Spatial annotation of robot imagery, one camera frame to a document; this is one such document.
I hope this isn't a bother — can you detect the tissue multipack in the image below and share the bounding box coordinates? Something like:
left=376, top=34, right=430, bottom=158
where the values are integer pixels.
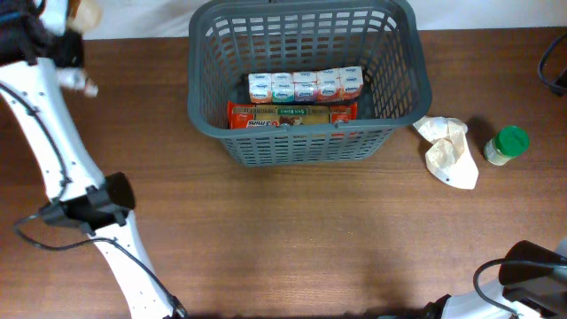
left=248, top=66, right=364, bottom=104

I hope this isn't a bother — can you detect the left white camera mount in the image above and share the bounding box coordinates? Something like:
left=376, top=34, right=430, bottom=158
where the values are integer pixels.
left=56, top=67, right=98, bottom=97

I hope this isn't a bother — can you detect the right black cable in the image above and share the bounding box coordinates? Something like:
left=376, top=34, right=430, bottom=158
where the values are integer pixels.
left=472, top=33, right=567, bottom=319

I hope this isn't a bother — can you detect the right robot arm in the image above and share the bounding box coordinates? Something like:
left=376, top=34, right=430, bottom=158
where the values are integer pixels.
left=420, top=240, right=566, bottom=319

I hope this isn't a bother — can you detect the beige paper bag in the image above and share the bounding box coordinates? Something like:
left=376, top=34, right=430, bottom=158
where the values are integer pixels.
left=413, top=115, right=478, bottom=190

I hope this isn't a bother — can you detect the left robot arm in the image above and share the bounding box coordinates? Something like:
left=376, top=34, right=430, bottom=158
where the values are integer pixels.
left=1, top=0, right=188, bottom=318

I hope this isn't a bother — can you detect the grey plastic shopping basket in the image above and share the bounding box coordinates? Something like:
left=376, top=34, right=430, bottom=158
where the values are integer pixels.
left=188, top=0, right=431, bottom=167

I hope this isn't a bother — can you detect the red spaghetti packet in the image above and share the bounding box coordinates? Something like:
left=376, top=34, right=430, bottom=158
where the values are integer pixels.
left=227, top=102, right=358, bottom=129

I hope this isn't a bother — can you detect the green lid glass jar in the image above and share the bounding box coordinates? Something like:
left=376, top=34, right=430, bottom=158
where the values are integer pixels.
left=484, top=126, right=531, bottom=166

